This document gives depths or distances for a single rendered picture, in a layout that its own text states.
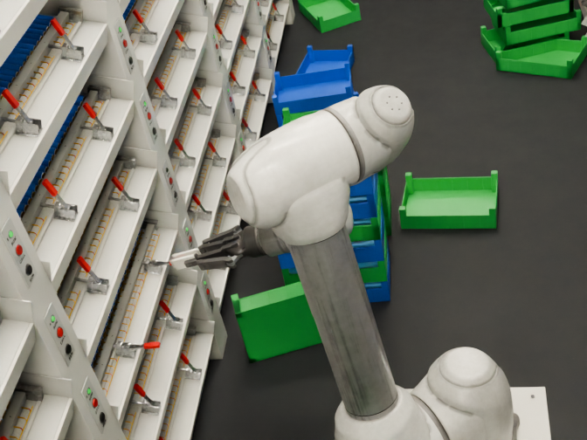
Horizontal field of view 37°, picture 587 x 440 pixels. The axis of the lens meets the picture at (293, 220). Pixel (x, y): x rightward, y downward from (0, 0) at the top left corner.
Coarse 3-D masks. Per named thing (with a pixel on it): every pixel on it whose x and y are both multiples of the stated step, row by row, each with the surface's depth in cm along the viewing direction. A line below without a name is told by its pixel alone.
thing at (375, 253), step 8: (376, 240) 244; (360, 248) 246; (368, 248) 246; (376, 248) 246; (280, 256) 251; (288, 256) 251; (360, 256) 248; (368, 256) 248; (376, 256) 248; (280, 264) 253; (288, 264) 252
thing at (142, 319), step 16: (144, 224) 220; (160, 224) 222; (176, 224) 221; (160, 240) 218; (176, 240) 223; (160, 256) 214; (128, 272) 209; (144, 272) 209; (144, 288) 205; (160, 288) 207; (144, 304) 201; (112, 320) 196; (128, 320) 197; (144, 320) 197; (128, 336) 193; (144, 336) 194; (112, 368) 186; (128, 368) 187; (112, 384) 183; (128, 384) 183; (112, 400) 180; (128, 400) 185
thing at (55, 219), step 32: (96, 96) 195; (128, 96) 198; (64, 128) 184; (96, 128) 184; (64, 160) 177; (96, 160) 180; (32, 192) 168; (64, 192) 171; (96, 192) 176; (32, 224) 161; (64, 224) 164; (64, 256) 158
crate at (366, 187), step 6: (366, 180) 231; (372, 180) 234; (354, 186) 233; (360, 186) 233; (366, 186) 233; (372, 186) 233; (354, 192) 234; (360, 192) 234; (366, 192) 234; (372, 192) 234
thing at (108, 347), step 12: (144, 240) 214; (144, 252) 211; (132, 276) 204; (132, 288) 201; (120, 300) 198; (120, 312) 195; (132, 312) 198; (120, 324) 193; (108, 336) 190; (108, 348) 187; (108, 360) 186; (96, 372) 182
